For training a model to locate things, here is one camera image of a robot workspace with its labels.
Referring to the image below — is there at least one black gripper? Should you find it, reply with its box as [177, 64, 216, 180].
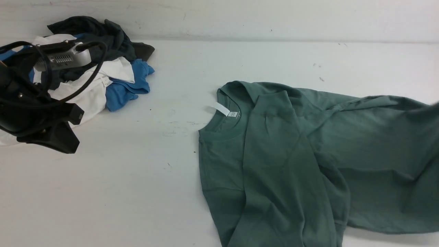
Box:
[1, 55, 84, 154]

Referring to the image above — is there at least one green long-sleeve top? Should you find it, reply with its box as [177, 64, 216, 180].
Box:
[199, 81, 438, 247]

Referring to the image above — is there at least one white garment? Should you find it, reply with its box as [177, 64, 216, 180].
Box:
[0, 34, 134, 146]

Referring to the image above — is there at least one blue garment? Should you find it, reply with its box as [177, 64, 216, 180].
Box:
[1, 41, 154, 111]

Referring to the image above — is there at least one dark grey garment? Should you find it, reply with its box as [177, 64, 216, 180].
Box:
[47, 16, 155, 90]

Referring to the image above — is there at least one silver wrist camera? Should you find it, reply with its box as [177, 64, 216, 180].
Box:
[29, 40, 92, 72]

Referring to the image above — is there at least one black camera cable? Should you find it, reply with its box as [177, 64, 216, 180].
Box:
[0, 40, 108, 110]

